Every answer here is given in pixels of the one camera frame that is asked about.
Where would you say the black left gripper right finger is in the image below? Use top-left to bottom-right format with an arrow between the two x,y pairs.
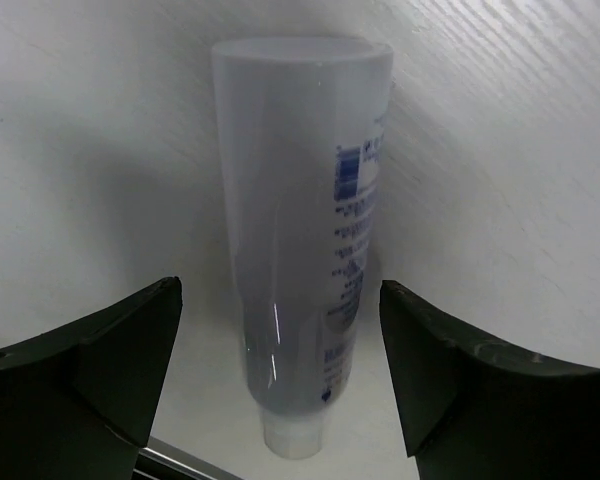
380,281 -> 600,479

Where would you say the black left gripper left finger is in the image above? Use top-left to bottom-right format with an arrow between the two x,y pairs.
0,277 -> 183,479

